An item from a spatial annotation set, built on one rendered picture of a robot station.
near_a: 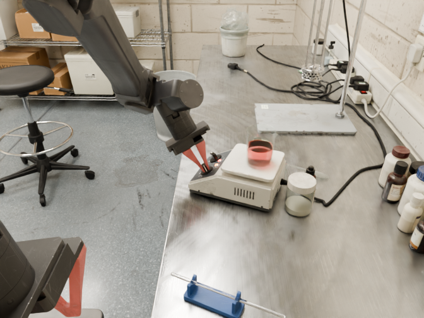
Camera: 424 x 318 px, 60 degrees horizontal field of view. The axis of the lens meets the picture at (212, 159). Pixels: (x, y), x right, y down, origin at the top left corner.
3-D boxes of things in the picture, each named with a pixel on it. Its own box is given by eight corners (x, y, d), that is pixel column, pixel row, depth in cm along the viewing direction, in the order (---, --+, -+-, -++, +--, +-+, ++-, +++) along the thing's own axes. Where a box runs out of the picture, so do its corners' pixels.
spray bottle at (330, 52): (330, 63, 166) (334, 40, 160) (333, 65, 163) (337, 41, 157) (322, 64, 166) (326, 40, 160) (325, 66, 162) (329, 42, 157)
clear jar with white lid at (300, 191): (289, 219, 78) (294, 190, 74) (279, 202, 83) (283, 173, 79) (315, 216, 79) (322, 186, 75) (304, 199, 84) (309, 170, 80)
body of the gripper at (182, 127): (212, 131, 79) (195, 101, 77) (170, 154, 78) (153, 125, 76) (207, 127, 85) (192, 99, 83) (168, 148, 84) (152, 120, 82)
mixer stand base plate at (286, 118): (257, 133, 111) (258, 130, 110) (253, 105, 127) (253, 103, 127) (357, 134, 110) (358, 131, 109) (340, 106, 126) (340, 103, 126)
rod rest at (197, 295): (182, 299, 62) (182, 285, 60) (192, 284, 64) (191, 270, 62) (238, 322, 58) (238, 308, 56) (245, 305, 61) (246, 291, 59)
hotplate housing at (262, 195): (187, 193, 86) (186, 164, 82) (209, 164, 96) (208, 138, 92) (280, 217, 79) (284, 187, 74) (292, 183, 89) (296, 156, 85)
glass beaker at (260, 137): (238, 163, 81) (240, 130, 77) (256, 153, 85) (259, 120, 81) (263, 176, 77) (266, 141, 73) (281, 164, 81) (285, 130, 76)
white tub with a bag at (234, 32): (241, 48, 186) (243, 4, 174) (253, 56, 175) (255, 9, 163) (215, 51, 182) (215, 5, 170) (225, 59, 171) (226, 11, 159)
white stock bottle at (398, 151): (407, 189, 87) (420, 154, 82) (386, 192, 86) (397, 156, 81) (393, 176, 92) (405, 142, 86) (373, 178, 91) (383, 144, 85)
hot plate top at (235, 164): (219, 171, 80) (219, 168, 79) (236, 145, 89) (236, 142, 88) (272, 183, 76) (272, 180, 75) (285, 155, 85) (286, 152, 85)
